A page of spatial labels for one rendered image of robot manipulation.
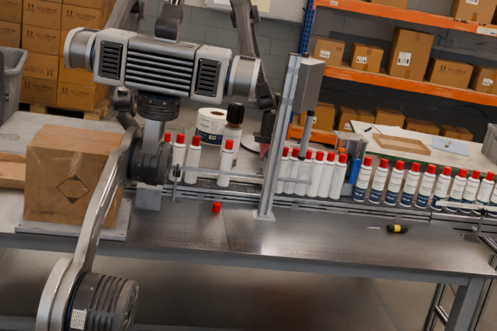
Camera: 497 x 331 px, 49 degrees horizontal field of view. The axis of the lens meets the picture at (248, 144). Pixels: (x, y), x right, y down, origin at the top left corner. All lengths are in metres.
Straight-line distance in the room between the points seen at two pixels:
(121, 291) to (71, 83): 4.37
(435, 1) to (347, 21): 1.03
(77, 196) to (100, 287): 0.54
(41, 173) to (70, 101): 3.82
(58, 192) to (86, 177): 0.11
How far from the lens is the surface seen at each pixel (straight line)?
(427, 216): 2.61
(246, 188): 2.38
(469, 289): 2.39
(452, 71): 6.28
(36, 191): 1.96
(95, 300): 1.45
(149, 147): 1.74
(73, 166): 1.90
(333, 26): 6.72
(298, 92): 2.10
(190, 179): 2.31
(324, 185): 2.42
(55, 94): 5.76
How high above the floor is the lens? 1.79
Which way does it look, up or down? 18 degrees down
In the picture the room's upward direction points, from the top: 10 degrees clockwise
